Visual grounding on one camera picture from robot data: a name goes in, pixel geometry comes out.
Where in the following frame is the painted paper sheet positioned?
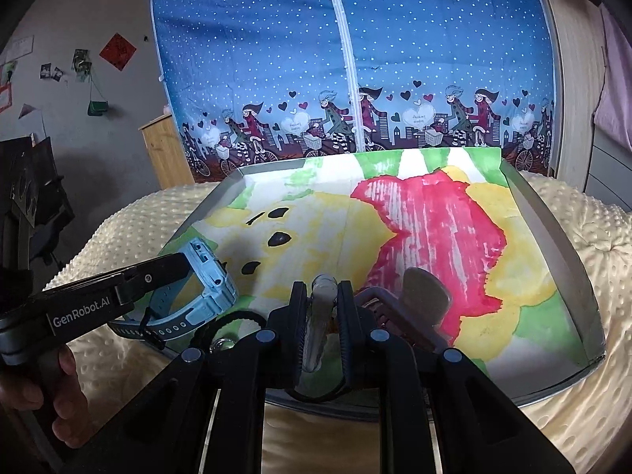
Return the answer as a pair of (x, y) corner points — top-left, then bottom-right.
(190, 148), (586, 369)

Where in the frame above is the person's left hand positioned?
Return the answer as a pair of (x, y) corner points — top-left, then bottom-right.
(0, 344), (96, 450)

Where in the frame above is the light blue smartwatch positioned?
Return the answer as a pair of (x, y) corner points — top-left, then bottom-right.
(106, 238), (241, 352)

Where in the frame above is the pink cloth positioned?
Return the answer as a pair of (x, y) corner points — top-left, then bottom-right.
(592, 2), (632, 151)

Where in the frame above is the grey drawer unit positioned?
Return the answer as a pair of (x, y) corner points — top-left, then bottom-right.
(585, 123), (632, 219)

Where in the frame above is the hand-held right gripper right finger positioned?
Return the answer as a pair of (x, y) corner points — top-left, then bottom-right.
(335, 280), (576, 474)

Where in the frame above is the small wooden cabinet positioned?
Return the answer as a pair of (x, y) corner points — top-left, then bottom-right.
(139, 113), (196, 186)

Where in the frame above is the grey metal tray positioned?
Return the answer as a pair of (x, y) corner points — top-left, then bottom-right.
(158, 147), (608, 408)

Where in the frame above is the wooden wardrobe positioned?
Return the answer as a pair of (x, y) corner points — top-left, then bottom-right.
(536, 0), (609, 193)

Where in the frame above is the black chair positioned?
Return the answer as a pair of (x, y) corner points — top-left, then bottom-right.
(0, 135), (76, 268)

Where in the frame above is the red paper square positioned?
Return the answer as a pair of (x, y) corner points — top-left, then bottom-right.
(99, 33), (137, 72)

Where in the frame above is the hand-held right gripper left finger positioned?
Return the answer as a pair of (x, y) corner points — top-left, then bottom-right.
(59, 281), (313, 474)

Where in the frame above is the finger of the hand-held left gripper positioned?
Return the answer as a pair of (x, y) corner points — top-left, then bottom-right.
(113, 253), (194, 304)

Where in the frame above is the blue printed fabric wardrobe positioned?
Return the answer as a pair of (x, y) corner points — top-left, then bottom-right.
(149, 0), (558, 184)

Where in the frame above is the yellow dotted blanket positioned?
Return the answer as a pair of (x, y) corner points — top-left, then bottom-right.
(42, 170), (632, 474)

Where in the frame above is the clear hair claw clip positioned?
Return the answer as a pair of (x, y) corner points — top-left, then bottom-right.
(354, 267), (455, 352)

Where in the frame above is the plant picture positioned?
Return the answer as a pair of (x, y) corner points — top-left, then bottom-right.
(72, 49), (92, 83)

